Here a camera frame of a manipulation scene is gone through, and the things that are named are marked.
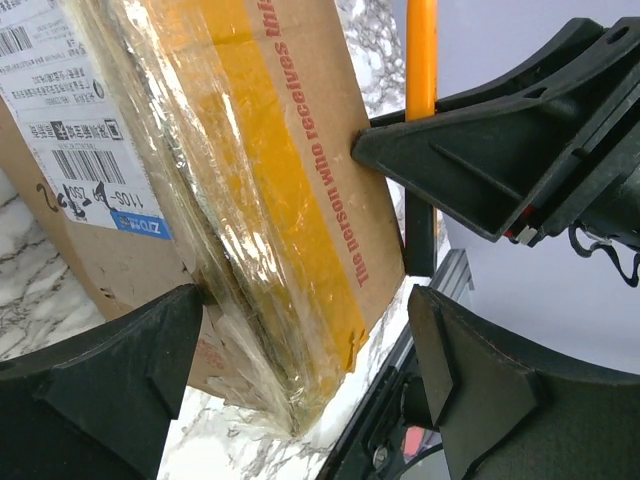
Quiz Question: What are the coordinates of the brown cardboard express box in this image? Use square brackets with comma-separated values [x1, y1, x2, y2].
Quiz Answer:
[1, 1, 405, 437]

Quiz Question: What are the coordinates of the aluminium frame rail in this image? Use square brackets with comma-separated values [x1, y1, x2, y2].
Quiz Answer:
[329, 248, 475, 480]

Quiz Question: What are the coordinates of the orange utility knife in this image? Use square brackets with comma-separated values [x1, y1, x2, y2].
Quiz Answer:
[402, 0, 440, 277]

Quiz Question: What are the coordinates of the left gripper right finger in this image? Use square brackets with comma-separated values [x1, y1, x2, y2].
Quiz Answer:
[408, 285, 639, 479]

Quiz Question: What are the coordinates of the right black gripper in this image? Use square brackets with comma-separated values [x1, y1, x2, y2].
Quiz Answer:
[351, 17, 639, 245]

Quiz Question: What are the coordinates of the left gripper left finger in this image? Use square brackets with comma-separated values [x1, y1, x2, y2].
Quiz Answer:
[1, 284, 203, 479]

